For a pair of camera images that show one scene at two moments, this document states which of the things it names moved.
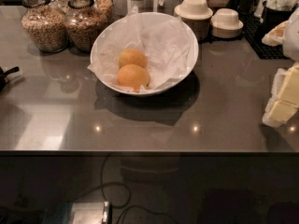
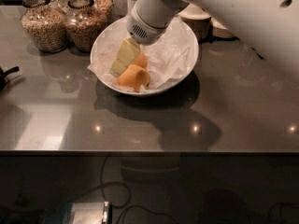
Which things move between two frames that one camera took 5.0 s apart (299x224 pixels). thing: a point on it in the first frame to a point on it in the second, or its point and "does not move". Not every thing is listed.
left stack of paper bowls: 194,10 does not move
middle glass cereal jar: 83,22 does not move
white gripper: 291,36 to 146,31
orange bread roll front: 134,76 does not move
